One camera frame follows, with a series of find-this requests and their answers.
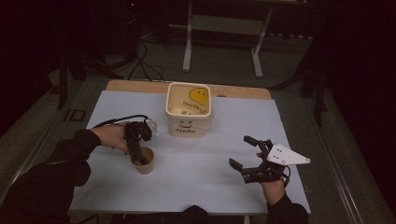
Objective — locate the person's left hand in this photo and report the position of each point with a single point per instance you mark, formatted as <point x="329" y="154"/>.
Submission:
<point x="110" y="137"/>

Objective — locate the brown paper cup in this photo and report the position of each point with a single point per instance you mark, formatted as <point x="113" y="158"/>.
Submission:
<point x="146" y="168"/>

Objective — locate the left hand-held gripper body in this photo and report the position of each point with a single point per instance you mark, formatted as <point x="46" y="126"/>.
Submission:
<point x="138" y="130"/>

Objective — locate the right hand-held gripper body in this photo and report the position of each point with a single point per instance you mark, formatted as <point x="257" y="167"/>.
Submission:
<point x="280" y="155"/>

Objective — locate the white metal table frame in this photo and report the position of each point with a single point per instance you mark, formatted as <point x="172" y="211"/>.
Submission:
<point x="224" y="25"/>

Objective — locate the white table sheet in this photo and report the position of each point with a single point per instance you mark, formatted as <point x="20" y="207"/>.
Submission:
<point x="202" y="174"/>

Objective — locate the cream bucket with smiley face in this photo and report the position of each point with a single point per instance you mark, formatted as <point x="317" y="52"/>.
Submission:
<point x="188" y="123"/>

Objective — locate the person's dark clothed body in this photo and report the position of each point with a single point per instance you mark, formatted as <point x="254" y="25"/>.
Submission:
<point x="190" y="216"/>

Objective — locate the person's right hand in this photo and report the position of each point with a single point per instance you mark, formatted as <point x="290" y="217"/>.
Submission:
<point x="274" y="191"/>

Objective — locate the black metal stand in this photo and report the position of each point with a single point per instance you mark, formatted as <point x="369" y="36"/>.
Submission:
<point x="317" y="90"/>

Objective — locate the dark floor socket box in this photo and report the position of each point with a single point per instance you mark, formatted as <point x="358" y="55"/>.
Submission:
<point x="74" y="115"/>

